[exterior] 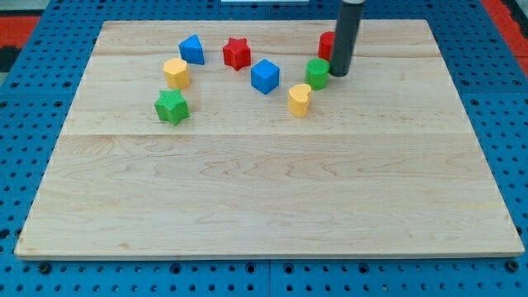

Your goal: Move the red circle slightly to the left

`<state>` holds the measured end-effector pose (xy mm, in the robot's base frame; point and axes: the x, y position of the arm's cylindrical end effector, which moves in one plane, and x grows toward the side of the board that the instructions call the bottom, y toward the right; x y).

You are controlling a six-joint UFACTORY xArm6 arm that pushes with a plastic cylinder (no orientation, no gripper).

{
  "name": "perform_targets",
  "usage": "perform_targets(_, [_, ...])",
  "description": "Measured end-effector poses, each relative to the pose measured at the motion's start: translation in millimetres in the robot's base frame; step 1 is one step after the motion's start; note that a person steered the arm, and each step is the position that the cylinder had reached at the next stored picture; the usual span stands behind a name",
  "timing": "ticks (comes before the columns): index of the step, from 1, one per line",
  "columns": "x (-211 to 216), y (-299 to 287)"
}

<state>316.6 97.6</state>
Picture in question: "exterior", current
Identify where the red cylinder block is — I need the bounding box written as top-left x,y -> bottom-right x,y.
318,31 -> 335,61

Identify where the light wooden board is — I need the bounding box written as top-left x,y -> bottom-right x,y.
15,20 -> 524,261

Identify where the yellow heart block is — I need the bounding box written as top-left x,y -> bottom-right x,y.
288,83 -> 312,117

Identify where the blue cube block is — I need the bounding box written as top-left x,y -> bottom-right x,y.
251,59 -> 280,94

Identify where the green cylinder block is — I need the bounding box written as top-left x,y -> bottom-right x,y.
304,58 -> 330,91

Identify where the red star block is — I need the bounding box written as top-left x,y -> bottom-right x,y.
223,37 -> 252,71

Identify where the green star block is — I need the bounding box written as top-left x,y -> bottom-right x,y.
154,89 -> 190,125

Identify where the yellow hexagon block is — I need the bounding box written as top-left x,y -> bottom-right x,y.
163,58 -> 191,89

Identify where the blue triangle block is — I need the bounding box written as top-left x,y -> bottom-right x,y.
178,35 -> 205,65

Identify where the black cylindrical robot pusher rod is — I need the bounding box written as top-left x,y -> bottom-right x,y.
329,0 -> 365,78

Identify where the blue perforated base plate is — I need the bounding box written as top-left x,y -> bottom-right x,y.
1,0 -> 527,296

